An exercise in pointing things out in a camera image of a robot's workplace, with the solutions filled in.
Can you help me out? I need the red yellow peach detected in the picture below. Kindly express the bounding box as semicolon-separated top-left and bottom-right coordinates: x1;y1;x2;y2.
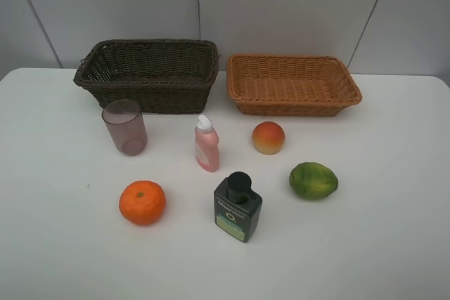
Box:
252;122;285;155

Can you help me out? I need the translucent purple plastic cup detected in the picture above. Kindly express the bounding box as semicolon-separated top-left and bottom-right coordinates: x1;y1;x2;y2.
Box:
101;99;148;156

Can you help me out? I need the light orange wicker basket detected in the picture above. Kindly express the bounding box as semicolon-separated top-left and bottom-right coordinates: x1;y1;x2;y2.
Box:
226;53;362;117

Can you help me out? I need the green lime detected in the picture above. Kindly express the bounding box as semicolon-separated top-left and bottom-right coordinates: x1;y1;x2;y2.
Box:
289;162;339;200

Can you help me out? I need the pink bottle white cap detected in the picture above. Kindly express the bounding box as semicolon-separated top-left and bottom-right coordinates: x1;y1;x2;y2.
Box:
194;115;219;172

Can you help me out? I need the orange tangerine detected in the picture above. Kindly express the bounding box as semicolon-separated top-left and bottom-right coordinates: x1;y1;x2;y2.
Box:
118;181;166;226

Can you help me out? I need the dark brown wicker basket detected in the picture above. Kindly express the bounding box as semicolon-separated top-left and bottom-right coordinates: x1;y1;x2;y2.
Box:
74;39;219;115

